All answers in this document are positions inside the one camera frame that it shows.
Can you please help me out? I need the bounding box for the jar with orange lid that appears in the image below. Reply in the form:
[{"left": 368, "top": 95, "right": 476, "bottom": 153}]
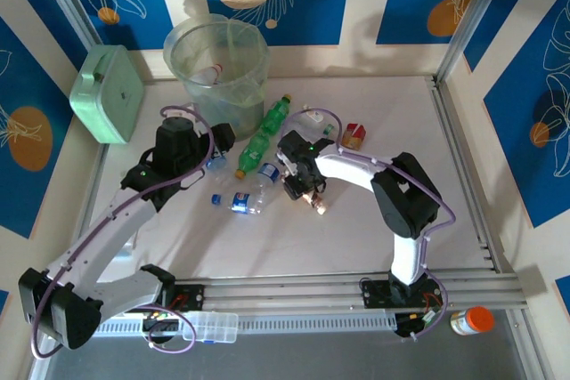
[{"left": 449, "top": 305, "right": 495, "bottom": 337}]

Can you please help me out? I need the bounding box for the clear plastic organizer box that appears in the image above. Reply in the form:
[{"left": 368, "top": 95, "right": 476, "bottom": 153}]
[{"left": 181, "top": 311, "right": 240, "bottom": 344}]

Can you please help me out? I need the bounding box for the translucent plastic bin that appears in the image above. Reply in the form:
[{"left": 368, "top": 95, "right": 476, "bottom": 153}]
[{"left": 162, "top": 12, "right": 272, "bottom": 143}]

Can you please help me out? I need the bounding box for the green soda bottle yellow cap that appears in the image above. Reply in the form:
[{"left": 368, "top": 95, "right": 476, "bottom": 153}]
[
  {"left": 259, "top": 93, "right": 294, "bottom": 136},
  {"left": 234, "top": 132, "right": 268, "bottom": 179}
]

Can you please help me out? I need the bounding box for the brown Nescafe coffee bottle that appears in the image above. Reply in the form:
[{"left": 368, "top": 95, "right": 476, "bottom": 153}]
[{"left": 301, "top": 190, "right": 330, "bottom": 217}]

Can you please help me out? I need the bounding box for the clear Pepsi bottle blue cap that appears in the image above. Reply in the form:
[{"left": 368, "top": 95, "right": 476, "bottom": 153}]
[{"left": 210, "top": 191, "right": 265, "bottom": 216}]

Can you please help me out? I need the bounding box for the mint green plastic case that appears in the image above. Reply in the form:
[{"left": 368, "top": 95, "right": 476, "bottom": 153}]
[{"left": 69, "top": 44, "right": 146, "bottom": 145}]

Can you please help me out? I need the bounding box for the controller board with wires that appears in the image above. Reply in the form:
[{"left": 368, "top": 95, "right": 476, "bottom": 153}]
[
  {"left": 141, "top": 311, "right": 184, "bottom": 348},
  {"left": 394, "top": 308, "right": 446, "bottom": 341}
]

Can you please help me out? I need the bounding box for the slotted grey cable duct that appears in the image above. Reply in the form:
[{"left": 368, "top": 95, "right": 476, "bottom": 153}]
[{"left": 55, "top": 313, "right": 398, "bottom": 339}]

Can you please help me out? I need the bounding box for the blue-capped clear water bottle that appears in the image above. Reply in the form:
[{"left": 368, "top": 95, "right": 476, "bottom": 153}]
[{"left": 253, "top": 160, "right": 284, "bottom": 210}]

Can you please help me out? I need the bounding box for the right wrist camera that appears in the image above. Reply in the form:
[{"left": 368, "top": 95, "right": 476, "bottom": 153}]
[{"left": 274, "top": 150, "right": 295, "bottom": 179}]

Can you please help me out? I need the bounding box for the aluminium mounting rail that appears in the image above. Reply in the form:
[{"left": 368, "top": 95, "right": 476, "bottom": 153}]
[{"left": 38, "top": 271, "right": 529, "bottom": 315}]

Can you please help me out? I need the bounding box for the white-capped bottle blue label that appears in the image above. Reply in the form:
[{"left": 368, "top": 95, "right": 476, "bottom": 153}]
[{"left": 205, "top": 153, "right": 229, "bottom": 173}]

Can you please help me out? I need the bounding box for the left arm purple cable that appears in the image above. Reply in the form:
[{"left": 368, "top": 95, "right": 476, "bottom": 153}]
[{"left": 29, "top": 104, "right": 215, "bottom": 360}]

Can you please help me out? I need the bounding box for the red juice carton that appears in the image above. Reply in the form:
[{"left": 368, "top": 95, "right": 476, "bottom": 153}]
[{"left": 340, "top": 122, "right": 368, "bottom": 151}]

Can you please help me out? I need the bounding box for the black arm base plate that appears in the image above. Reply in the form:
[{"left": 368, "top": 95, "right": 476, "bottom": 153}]
[
  {"left": 146, "top": 284, "right": 207, "bottom": 315},
  {"left": 359, "top": 279, "right": 440, "bottom": 310}
]

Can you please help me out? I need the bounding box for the aluminium frame post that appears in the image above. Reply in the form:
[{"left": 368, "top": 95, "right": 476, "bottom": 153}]
[
  {"left": 437, "top": 0, "right": 521, "bottom": 84},
  {"left": 33, "top": 0, "right": 104, "bottom": 48}
]

